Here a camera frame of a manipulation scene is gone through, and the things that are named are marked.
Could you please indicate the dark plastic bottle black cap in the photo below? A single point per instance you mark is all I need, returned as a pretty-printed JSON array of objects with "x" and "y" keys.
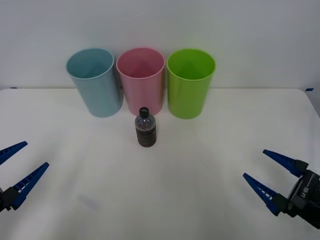
[{"x": 146, "y": 132}]

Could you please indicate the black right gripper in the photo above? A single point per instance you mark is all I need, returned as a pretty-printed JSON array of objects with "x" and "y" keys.
[{"x": 308, "y": 195}]

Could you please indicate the pink plastic bin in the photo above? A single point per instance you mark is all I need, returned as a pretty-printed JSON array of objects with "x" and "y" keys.
[{"x": 145, "y": 92}]

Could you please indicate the pale blue plastic bin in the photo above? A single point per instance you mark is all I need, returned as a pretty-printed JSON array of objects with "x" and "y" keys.
[{"x": 100, "y": 95}]

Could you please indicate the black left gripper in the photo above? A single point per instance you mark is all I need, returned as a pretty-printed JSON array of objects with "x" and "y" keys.
[{"x": 2, "y": 200}]

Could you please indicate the green plastic bin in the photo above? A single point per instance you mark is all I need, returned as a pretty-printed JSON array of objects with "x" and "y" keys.
[{"x": 187, "y": 97}]

